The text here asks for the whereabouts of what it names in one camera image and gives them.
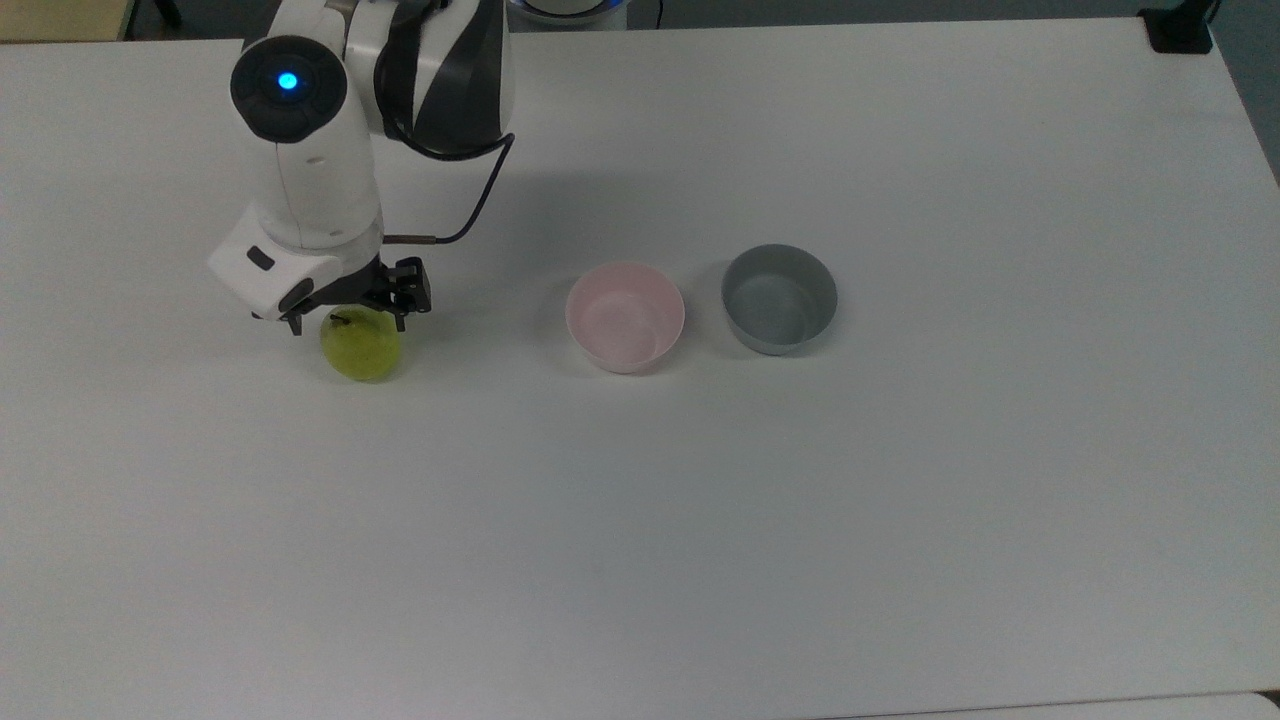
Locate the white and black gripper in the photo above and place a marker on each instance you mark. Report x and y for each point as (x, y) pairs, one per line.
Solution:
(265, 270)

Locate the green apple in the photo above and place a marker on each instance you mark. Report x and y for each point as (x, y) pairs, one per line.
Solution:
(360, 350)

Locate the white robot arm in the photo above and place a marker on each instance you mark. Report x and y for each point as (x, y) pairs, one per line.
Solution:
(320, 170)

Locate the pink bowl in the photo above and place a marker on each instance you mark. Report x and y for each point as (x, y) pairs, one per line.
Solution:
(625, 318)

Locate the grey bowl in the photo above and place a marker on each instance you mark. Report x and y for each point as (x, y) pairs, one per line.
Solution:
(780, 300)

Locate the black chair leg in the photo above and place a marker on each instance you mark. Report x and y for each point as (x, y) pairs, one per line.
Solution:
(168, 12)

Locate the yellow wooden furniture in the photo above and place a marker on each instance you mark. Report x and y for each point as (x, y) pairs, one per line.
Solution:
(60, 18)

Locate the black table clamp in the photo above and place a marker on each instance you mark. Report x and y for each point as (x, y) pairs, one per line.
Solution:
(1180, 28)

